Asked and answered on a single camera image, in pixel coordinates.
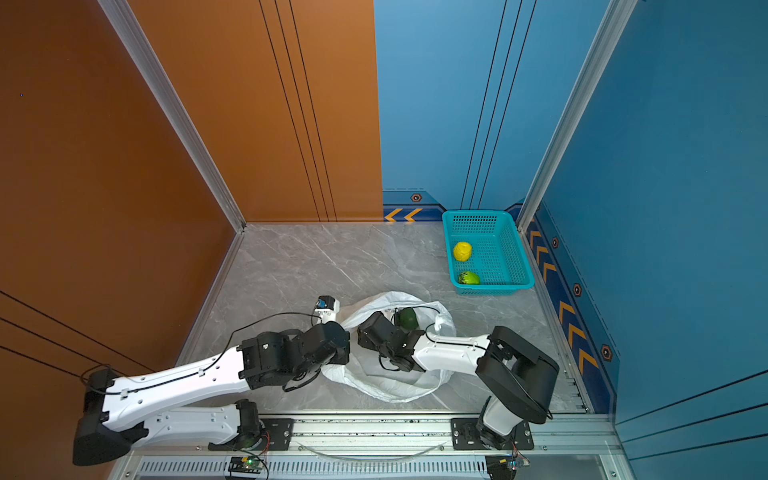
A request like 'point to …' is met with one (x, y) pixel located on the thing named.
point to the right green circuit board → (501, 467)
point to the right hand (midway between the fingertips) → (359, 335)
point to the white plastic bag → (363, 373)
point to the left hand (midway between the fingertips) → (354, 338)
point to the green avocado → (408, 318)
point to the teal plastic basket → (485, 252)
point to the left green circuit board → (245, 464)
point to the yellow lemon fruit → (462, 251)
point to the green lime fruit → (468, 278)
